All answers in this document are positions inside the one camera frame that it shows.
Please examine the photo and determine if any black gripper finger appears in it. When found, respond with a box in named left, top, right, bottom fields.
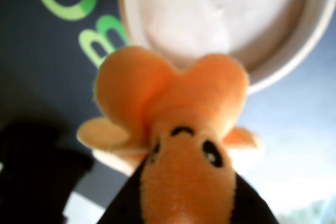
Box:
left=111, top=155, right=152, bottom=224
left=230, top=172, right=274, bottom=224

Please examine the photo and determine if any orange plush toy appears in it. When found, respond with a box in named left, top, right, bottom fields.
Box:
left=77, top=45, right=263, bottom=224

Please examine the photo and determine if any white round felt box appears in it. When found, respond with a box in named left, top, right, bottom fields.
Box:
left=117, top=0, right=336, bottom=95

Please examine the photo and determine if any dark mat with green letters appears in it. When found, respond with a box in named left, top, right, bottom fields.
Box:
left=0, top=0, right=336, bottom=224

